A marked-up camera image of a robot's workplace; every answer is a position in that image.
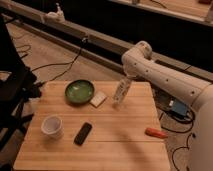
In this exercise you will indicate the black remote control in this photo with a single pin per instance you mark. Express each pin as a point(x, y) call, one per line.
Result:
point(83, 133)

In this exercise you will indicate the white object on rail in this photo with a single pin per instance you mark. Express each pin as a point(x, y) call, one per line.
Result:
point(58, 15)

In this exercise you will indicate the clear plastic bottle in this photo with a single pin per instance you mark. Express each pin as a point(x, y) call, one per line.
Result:
point(122, 90)

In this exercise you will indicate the white rectangular block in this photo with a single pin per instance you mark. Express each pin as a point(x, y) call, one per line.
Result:
point(98, 99)

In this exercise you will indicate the blue power box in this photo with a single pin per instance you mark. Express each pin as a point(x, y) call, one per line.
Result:
point(178, 108)

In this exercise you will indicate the green ceramic bowl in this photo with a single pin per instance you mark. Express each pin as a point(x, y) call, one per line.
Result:
point(79, 92)

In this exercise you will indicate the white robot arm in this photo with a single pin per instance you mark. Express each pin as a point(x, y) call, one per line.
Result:
point(196, 93)

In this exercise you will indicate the orange marker pen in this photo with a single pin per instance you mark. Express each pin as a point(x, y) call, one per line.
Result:
point(155, 133)

